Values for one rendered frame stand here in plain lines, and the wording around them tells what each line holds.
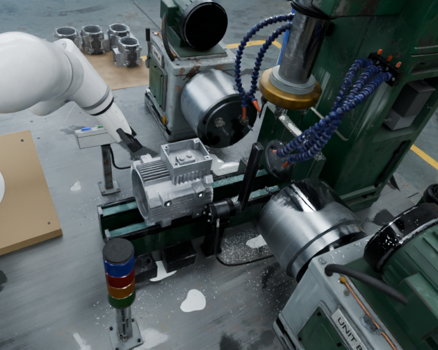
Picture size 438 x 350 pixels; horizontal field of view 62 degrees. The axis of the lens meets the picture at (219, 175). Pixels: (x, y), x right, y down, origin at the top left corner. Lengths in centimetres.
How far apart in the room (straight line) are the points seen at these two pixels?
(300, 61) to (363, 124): 29
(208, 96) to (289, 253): 63
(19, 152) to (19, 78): 80
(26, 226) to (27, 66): 84
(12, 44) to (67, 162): 107
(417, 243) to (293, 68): 53
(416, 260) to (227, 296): 61
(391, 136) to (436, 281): 63
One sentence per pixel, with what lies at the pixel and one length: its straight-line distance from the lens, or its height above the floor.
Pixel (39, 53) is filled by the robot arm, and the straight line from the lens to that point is 52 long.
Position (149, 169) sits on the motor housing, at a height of 110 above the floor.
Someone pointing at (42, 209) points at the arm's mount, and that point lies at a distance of 128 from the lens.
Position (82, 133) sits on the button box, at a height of 108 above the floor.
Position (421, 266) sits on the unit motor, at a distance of 78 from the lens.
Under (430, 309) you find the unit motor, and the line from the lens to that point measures 74.
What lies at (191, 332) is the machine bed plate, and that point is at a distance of 113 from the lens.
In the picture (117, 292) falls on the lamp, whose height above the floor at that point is 110.
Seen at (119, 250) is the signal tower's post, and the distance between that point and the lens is 76.
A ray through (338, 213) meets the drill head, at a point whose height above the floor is 116.
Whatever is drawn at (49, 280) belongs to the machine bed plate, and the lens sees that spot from 124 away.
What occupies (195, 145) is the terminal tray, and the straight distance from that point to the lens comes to 111.
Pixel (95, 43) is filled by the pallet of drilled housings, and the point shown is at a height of 26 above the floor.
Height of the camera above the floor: 185
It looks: 44 degrees down
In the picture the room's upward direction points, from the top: 12 degrees clockwise
